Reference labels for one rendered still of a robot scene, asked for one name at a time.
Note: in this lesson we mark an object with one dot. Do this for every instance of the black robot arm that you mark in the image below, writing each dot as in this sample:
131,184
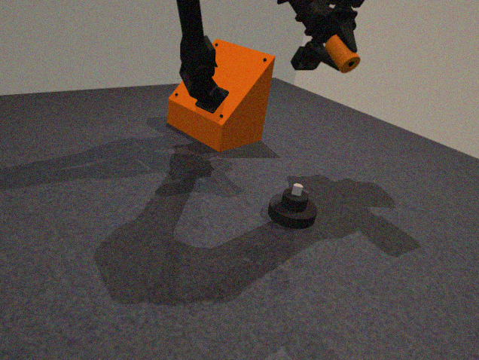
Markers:
198,58

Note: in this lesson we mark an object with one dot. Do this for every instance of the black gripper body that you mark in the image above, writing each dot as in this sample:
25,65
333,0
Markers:
314,15

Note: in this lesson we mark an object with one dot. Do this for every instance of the orange knob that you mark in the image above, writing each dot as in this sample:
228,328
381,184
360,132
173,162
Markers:
344,59

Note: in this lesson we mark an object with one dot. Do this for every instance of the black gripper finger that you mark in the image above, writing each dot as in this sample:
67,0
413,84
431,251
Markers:
340,22
320,53

